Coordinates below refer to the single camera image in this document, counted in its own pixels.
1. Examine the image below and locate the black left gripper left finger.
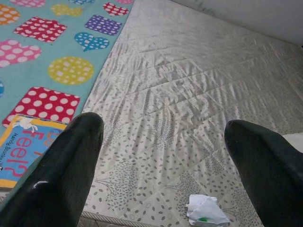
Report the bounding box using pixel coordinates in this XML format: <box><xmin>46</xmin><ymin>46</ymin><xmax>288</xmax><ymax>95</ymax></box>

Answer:
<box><xmin>0</xmin><ymin>112</ymin><xmax>104</xmax><ymax>227</ymax></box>

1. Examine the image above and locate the blue yellow children's picture book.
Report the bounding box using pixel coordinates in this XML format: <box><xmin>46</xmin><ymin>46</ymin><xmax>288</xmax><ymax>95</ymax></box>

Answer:
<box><xmin>0</xmin><ymin>114</ymin><xmax>68</xmax><ymax>189</ymax></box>

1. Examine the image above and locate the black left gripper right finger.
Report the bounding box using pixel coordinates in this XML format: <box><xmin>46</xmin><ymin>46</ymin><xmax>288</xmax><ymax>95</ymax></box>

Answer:
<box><xmin>224</xmin><ymin>119</ymin><xmax>303</xmax><ymax>227</ymax></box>

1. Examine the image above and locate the teal mat with colourful shapes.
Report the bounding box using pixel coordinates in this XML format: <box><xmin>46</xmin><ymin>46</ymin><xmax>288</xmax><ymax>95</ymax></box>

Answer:
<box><xmin>0</xmin><ymin>0</ymin><xmax>136</xmax><ymax>140</ymax></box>

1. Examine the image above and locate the white patterned mattress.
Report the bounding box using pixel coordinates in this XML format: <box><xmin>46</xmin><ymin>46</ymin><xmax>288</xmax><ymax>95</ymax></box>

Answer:
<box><xmin>79</xmin><ymin>0</ymin><xmax>303</xmax><ymax>227</ymax></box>

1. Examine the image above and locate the white paper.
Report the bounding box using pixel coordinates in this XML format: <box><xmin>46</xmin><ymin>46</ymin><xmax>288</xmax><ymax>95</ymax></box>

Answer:
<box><xmin>185</xmin><ymin>194</ymin><xmax>231</xmax><ymax>227</ymax></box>

